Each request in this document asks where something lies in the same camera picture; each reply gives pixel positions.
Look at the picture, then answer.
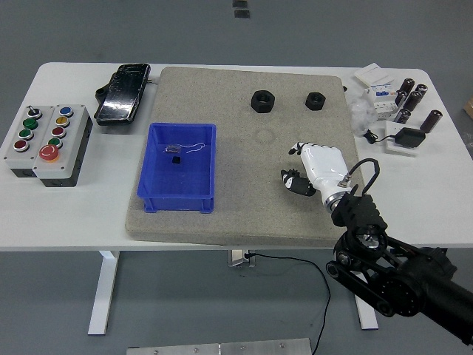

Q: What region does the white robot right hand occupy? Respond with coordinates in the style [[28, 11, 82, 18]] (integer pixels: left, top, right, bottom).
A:
[[279, 142, 350, 208]]

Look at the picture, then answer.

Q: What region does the small black hex nut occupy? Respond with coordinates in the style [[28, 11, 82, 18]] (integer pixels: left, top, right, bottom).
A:
[[304, 91, 327, 111]]

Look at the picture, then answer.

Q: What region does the large black hex nut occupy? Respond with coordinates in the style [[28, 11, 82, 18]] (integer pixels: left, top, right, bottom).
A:
[[250, 89, 276, 113]]

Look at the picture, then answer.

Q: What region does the blue plastic box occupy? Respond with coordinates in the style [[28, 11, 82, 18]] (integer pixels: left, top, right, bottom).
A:
[[137, 122, 218, 214]]

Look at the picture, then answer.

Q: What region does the grey emergency-stop button box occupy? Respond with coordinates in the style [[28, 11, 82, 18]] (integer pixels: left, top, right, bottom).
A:
[[32, 104, 92, 188]]

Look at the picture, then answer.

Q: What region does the grey four-button control box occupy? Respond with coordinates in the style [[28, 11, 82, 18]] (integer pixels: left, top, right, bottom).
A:
[[3, 105, 56, 178]]

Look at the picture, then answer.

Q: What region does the crumpled clear plastic bag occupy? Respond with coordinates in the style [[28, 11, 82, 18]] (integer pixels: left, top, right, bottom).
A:
[[347, 92, 378, 136]]

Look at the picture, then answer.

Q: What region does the grey-brown foam mat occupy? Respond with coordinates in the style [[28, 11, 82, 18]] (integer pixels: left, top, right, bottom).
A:
[[124, 66, 375, 248]]

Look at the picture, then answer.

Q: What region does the white square socket plate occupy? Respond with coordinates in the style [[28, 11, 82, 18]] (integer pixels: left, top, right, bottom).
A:
[[384, 121, 419, 157]]

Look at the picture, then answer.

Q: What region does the white circuit breaker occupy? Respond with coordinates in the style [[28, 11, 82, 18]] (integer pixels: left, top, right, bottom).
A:
[[365, 83, 402, 121]]

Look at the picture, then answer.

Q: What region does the black power adapter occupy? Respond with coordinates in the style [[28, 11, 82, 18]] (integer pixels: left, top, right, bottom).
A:
[[393, 127, 426, 149]]

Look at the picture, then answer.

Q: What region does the white table leg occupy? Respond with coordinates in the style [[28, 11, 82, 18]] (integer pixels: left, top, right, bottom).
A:
[[353, 291, 379, 331], [87, 250, 120, 337]]

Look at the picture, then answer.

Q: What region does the grey metal plate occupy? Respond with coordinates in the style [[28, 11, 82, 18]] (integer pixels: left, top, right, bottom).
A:
[[126, 338, 313, 355]]

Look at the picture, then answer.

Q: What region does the black foot pedal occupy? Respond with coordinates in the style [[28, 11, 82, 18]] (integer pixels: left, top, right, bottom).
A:
[[93, 62, 152, 126]]

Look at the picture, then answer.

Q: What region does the black adapter cord with plug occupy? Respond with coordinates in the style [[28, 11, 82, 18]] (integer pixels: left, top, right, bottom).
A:
[[361, 129, 397, 146]]

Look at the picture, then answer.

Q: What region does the white wall switch plate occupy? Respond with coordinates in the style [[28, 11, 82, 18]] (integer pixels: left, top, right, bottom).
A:
[[353, 62, 395, 88]]

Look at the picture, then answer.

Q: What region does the silver under-table bracket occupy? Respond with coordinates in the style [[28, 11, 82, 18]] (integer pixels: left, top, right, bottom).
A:
[[228, 250, 256, 268]]

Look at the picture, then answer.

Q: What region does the black floor cable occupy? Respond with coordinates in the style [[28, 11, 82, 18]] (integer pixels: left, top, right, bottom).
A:
[[245, 252, 332, 351]]

